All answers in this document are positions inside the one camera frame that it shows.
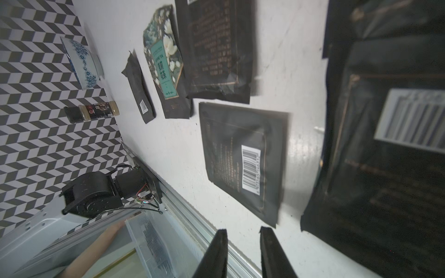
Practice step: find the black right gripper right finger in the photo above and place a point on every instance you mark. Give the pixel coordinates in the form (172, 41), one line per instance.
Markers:
(274, 262)

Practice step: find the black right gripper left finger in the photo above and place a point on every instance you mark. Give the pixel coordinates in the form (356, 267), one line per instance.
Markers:
(214, 261)

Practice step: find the black tea bag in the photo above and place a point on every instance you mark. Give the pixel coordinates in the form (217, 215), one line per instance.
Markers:
(216, 40)
(379, 197)
(244, 152)
(137, 83)

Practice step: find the green tea bag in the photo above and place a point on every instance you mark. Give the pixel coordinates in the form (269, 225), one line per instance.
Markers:
(166, 64)

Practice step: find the person forearm behind rail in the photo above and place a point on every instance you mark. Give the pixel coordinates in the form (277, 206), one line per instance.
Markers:
(92, 254)

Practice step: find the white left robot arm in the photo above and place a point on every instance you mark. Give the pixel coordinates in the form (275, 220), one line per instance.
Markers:
(96, 192)

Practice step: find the clear plastic bin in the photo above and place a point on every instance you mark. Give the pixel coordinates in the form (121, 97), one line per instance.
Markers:
(165, 247)

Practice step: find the dark spice jar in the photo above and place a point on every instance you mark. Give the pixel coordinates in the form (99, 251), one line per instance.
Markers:
(87, 113)

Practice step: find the blue patterned plate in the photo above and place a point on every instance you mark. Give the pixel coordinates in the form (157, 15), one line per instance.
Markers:
(86, 65)

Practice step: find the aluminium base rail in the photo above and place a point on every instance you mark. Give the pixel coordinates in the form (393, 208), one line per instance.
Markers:
(42, 230)

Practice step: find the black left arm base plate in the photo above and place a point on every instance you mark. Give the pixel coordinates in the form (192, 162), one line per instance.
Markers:
(151, 189)

